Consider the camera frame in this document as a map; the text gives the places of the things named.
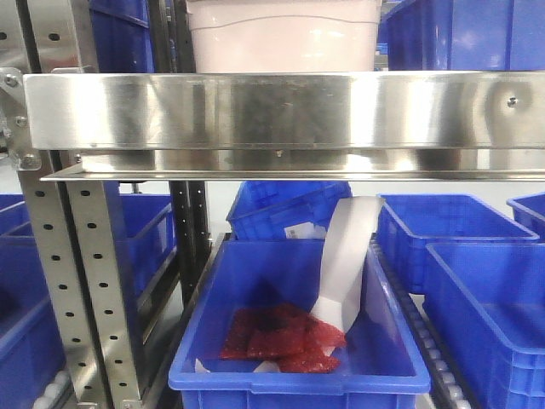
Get left rear blue bin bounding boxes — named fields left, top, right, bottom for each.
left=1, top=193, right=175, bottom=296

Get red bubble bags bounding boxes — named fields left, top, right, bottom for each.
left=220, top=302, right=347, bottom=374

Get roller conveyor track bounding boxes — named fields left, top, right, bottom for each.
left=371, top=240, right=478, bottom=408

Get black perforated upright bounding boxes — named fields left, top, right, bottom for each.
left=147, top=1, right=211, bottom=304

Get steel shelf front rail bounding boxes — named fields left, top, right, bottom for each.
left=24, top=72, right=544, bottom=181

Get far right blue bin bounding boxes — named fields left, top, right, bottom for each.
left=507, top=192, right=545, bottom=242

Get front right blue bin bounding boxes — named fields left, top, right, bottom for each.
left=424, top=243, right=544, bottom=408

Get upper right blue bin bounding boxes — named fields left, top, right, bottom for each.
left=379, top=1, right=544, bottom=71

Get white plastic storage bin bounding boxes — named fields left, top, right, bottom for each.
left=186, top=1, right=382, bottom=73

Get steel bracket with bolts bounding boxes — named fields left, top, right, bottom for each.
left=1, top=67, right=42, bottom=171

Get upper left blue bin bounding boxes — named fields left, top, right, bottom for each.
left=89, top=0, right=154, bottom=73

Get rear centre blue bin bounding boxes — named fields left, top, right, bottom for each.
left=227, top=181, right=352, bottom=240

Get white paper strip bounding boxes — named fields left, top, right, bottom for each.
left=192, top=196, right=383, bottom=372

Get front centre blue bin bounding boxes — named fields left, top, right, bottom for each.
left=168, top=240, right=431, bottom=408

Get rear right blue bin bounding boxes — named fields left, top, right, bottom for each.
left=376, top=193, right=539, bottom=295

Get perforated steel upright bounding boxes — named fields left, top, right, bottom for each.
left=1, top=1, right=148, bottom=408

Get blue bin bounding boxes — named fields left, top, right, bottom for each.
left=379, top=1, right=544, bottom=71
left=168, top=240, right=431, bottom=408
left=1, top=238, right=65, bottom=408
left=507, top=192, right=545, bottom=242
left=376, top=193, right=539, bottom=295
left=1, top=193, right=175, bottom=296
left=227, top=181, right=352, bottom=240
left=424, top=243, right=544, bottom=408
left=89, top=0, right=154, bottom=73

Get left front blue bin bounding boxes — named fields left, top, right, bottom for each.
left=1, top=238, right=65, bottom=408

